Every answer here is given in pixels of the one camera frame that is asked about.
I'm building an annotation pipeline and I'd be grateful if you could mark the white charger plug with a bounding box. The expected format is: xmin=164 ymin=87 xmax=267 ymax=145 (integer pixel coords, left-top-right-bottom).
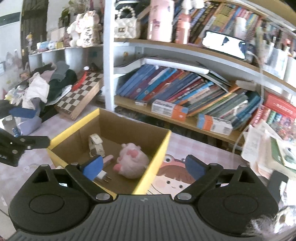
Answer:
xmin=95 ymin=170 xmax=111 ymax=183

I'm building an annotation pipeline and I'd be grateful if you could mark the pink plush toy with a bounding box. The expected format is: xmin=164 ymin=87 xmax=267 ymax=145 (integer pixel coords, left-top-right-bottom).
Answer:
xmin=113 ymin=143 xmax=150 ymax=179

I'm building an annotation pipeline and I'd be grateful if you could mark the lavender folded cloth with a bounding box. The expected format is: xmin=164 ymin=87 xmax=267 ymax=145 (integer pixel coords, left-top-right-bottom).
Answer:
xmin=15 ymin=115 xmax=42 ymax=136

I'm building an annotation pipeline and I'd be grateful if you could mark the pile of clothes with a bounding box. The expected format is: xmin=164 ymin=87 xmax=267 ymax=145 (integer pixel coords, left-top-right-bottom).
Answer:
xmin=4 ymin=61 xmax=78 ymax=111

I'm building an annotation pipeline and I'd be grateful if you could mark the orange white box lower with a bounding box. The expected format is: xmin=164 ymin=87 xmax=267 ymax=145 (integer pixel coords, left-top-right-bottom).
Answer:
xmin=197 ymin=114 xmax=233 ymax=136

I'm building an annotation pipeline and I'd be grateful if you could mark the orange white box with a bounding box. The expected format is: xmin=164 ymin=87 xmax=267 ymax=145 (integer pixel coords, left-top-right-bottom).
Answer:
xmin=151 ymin=99 xmax=188 ymax=121
xmin=197 ymin=114 xmax=233 ymax=136

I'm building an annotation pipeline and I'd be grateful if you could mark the yellow cardboard box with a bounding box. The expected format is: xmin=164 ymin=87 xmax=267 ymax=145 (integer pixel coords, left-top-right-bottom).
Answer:
xmin=47 ymin=108 xmax=171 ymax=196

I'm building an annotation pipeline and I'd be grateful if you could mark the stack of papers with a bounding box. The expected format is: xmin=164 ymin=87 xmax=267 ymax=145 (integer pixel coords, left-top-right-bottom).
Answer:
xmin=241 ymin=121 xmax=295 ymax=179

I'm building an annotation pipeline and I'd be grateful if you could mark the red tassel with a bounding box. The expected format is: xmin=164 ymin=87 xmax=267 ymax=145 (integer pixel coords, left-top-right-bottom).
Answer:
xmin=71 ymin=70 xmax=88 ymax=92

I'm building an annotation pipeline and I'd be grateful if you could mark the wooden chess board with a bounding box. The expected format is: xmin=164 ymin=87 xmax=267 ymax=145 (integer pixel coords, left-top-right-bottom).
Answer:
xmin=55 ymin=71 xmax=103 ymax=121

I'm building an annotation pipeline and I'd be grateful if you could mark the orange white box upper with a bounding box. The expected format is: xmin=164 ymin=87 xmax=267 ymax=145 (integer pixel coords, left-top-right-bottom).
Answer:
xmin=151 ymin=99 xmax=188 ymax=121

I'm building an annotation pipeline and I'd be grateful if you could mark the white plush toy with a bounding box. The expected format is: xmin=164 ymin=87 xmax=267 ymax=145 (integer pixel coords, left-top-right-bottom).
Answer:
xmin=67 ymin=11 xmax=102 ymax=48

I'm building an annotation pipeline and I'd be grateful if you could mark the white quilted handbag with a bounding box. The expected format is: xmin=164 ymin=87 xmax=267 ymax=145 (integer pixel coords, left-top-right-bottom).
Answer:
xmin=114 ymin=6 xmax=140 ymax=39

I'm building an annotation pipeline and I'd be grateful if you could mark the pink tumbler bottle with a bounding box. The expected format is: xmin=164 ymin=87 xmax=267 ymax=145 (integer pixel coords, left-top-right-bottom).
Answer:
xmin=147 ymin=0 xmax=175 ymax=43

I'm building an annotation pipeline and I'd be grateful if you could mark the white cable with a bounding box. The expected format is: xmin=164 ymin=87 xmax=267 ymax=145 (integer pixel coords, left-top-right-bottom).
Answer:
xmin=231 ymin=53 xmax=265 ymax=153

